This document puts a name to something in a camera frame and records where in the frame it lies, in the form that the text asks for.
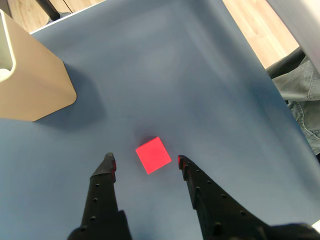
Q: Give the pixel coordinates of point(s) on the beige square box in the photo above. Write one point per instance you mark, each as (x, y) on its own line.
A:
(37, 87)

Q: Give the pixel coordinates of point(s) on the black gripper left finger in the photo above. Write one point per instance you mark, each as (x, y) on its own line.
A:
(100, 200)

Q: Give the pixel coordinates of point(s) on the black tripod stand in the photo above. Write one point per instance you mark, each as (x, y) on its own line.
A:
(48, 8)

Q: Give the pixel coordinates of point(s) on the dark grey table mat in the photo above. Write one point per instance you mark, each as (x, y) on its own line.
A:
(175, 87)

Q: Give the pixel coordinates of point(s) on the red cube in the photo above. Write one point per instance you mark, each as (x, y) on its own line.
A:
(153, 155)

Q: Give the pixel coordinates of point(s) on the person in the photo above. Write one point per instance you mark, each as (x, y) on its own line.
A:
(302, 100)

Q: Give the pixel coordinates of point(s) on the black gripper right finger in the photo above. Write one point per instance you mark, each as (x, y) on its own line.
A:
(217, 212)

